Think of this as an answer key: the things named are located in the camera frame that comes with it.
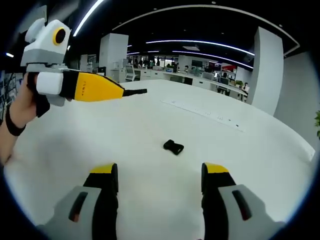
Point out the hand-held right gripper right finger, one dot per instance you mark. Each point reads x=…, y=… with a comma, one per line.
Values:
x=225, y=202

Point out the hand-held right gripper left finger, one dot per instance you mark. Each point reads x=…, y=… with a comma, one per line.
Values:
x=97, y=202

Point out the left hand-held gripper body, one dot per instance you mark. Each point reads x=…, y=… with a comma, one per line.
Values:
x=45, y=50

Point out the black plastic buckle part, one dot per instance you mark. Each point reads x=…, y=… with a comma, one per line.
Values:
x=178, y=149
x=168, y=144

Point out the person's left hand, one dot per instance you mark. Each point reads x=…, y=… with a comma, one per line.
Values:
x=23, y=105

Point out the row of white office desks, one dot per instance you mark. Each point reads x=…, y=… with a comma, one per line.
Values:
x=175, y=75

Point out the long curved ceiling light strip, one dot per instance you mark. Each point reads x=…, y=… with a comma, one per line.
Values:
x=86, y=17

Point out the straight ceiling light strip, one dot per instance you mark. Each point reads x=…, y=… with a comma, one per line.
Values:
x=212, y=56
x=200, y=42

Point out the black wristband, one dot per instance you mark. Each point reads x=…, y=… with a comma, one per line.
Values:
x=13, y=128

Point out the green plant in white pot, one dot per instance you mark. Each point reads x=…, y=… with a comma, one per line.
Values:
x=317, y=122

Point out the red wall sign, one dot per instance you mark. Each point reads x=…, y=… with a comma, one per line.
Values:
x=228, y=68

